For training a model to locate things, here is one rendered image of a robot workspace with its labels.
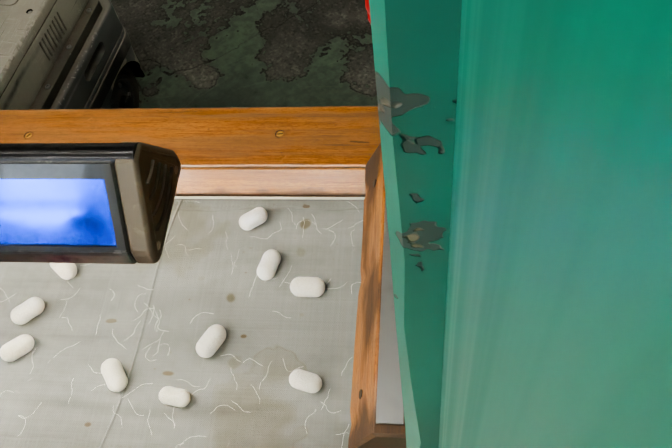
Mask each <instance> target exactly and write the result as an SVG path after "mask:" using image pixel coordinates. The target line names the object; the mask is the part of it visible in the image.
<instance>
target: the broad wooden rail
mask: <svg viewBox="0 0 672 448"><path fill-rule="evenodd" d="M121 142H141V143H145V144H150V145H154V146H158V147H162V148H166V149H170V150H173V151H174V152H175V153H176V154H177V156H178V158H179V160H180V163H181V171H180V176H179V180H178V185H177V189H176V194H175V196H236V197H365V195H366V192H365V166H366V164H367V163H368V161H369V159H370V158H371V156H372V155H373V153H374V152H375V150H376V149H377V147H378V146H379V144H380V142H381V138H380V127H379V115H378V106H303V107H210V108H117V109H26V110H0V143H121Z"/></svg>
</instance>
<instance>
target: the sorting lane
mask: <svg viewBox="0 0 672 448"><path fill-rule="evenodd" d="M364 199H365V197H236V196H175V198H174V202H173V207H172V211H171V216H170V220H169V224H168V229H167V233H166V238H165V242H164V246H163V251H162V255H161V258H160V260H159V261H158V262H157V263H155V264H140V263H138V262H136V263H135V264H92V263H74V264H75V265H76V267H77V274H76V276H75V277H74V278H72V279H69V280H65V279H62V278H61V277H60V276H59V275H58V274H57V273H56V272H55V271H54V270H53V269H52V268H51V266H50V263H31V262H0V349H1V347H2V346H3V345H4V344H6V343H7V342H9V341H11V340H13V339H14V338H16V337H18V336H20V335H23V334H27V335H30V336H32V337H33V339H34V347H33V349H32V350H31V351H30V352H28V353H26V354H25V355H23V356H21V357H20V358H18V359H16V360H15V361H12V362H7V361H4V360H3V359H2V358H1V357H0V448H348V439H349V434H350V430H351V415H350V407H351V391H352V375H353V360H354V346H355V332H356V319H357V306H358V294H359V289H360V286H361V272H360V268H361V253H362V236H363V214H364ZM256 207H261V208H264V209H265V210H266V211H267V214H268V217H267V220H266V221H265V222H264V223H262V224H260V225H258V226H257V227H255V228H253V229H251V230H243V229H242V228H241V227H240V225H239V219H240V217H241V216H242V215H243V214H245V213H247V212H249V211H251V210H253V209H254V208H256ZM270 249H274V250H276V251H278V252H279V254H280V256H281V261H280V264H279V266H278V268H277V270H276V273H275V275H274V277H273V278H272V279H270V280H262V279H260V278H259V277H258V275H257V267H258V265H259V263H260V261H261V259H262V256H263V254H264V253H265V252H266V251H267V250H270ZM296 277H318V278H320V279H322V280H323V282H324V283H325V291H324V293H323V294H322V295H321V296H319V297H298V296H295V295H294V294H293V293H292V292H291V290H290V284H291V281H292V280H293V279H294V278H296ZM31 297H39V298H41V299H42V300H43V301H44V305H45V306H44V310H43V312H42V313H41V314H39V315H37V316H36V317H34V318H33V319H31V320H30V321H28V322H27V323H25V324H23V325H18V324H15V323H14V322H13V321H12V320H11V311H12V310H13V309H14V308H15V307H17V306H18V305H20V304H22V303H23V302H25V301H26V300H28V299H29V298H31ZM215 324H218V325H221V326H223V327H224V329H225V330H226V339H225V341H224V342H223V343H222V345H221V346H220V347H219V348H218V350H217V351H216V352H215V353H214V355H213V356H211V357H209V358H203V357H200V356H199V355H198V354H197V352H196V344H197V342H198V341H199V339H200V338H201V337H202V335H203V334H204V333H205V332H206V330H207V329H208V328H209V327H210V326H212V325H215ZM109 358H115V359H117V360H119V361H120V363H121V365H122V367H123V370H124V372H125V374H126V376H127V378H128V384H127V386H126V388H125V389H124V390H122V391H120V392H113V391H111V390H109V388H108V387H107V384H106V382H105V379H104V377H103V375H102V373H101V365H102V363H103V362H104V361H105V360H107V359H109ZM297 369H301V370H304V371H308V372H311V373H314V374H317V375H318V376H319V377H320V378H321V380H322V387H321V389H320V390H319V391H318V392H316V393H308V392H305V391H301V390H298V389H295V388H293V387H292V386H291V385H290V383H289V376H290V374H291V373H292V372H293V371H294V370H297ZM165 386H172V387H175V388H181V389H185V390H187V391H188V392H189V394H190V402H189V403H188V405H186V406H185V407H181V408H180V407H175V406H171V405H165V404H163V403H161V402H160V400H159V392H160V390H161V389H162V388H163V387H165Z"/></svg>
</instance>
